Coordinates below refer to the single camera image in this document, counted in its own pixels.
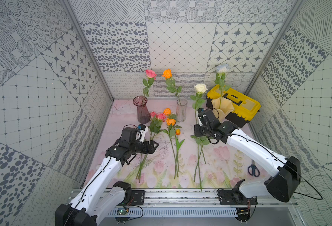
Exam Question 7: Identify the cream white rose stem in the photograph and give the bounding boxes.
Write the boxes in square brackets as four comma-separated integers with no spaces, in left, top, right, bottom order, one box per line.
[190,83,207,184]

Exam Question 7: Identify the blue white rose stem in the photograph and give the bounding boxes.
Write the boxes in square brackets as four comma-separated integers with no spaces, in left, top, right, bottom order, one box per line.
[215,64,230,109]

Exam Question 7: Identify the orange rose large stem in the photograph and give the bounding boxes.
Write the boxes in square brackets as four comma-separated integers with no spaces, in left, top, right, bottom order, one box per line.
[162,69,182,104]

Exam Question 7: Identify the pink rose stem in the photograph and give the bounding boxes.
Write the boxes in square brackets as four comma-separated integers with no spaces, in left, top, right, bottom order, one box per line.
[136,112,166,182]
[143,69,156,97]

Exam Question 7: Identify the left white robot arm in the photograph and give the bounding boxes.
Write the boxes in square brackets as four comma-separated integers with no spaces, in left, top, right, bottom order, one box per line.
[55,124,158,226]

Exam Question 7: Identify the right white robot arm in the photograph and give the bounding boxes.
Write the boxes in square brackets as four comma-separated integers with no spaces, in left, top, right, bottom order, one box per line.
[194,108,301,202]

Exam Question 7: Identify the cream fluted vase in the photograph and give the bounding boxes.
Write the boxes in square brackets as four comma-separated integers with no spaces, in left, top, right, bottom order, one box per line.
[212,97,235,123]

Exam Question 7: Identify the purple ribbed glass vase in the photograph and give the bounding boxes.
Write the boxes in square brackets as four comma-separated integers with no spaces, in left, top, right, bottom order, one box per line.
[133,96,151,124]

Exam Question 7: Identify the orange rose middle stem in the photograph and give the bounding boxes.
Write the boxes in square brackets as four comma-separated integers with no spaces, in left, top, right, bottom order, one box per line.
[164,118,181,178]

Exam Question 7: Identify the orange rose far stem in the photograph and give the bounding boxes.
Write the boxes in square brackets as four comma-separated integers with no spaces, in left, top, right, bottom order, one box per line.
[164,108,177,120]

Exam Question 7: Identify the clear textured glass vase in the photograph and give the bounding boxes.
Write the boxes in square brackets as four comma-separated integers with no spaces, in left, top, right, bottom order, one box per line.
[176,98,188,122]

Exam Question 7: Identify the yellow black toolbox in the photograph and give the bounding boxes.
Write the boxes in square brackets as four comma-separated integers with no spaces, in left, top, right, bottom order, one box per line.
[206,85,261,128]

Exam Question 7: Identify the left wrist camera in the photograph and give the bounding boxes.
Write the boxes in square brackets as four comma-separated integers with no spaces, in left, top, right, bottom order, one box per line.
[136,124,149,143]

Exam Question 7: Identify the aluminium rail base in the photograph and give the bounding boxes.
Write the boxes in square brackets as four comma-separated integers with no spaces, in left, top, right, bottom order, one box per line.
[66,187,299,208]

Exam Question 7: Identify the black handled scissors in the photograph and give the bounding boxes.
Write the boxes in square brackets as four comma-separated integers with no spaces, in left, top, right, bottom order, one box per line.
[247,160,260,177]

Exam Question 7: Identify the white perforated cable tray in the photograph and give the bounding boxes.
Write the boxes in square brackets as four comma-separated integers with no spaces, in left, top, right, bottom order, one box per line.
[106,207,237,218]

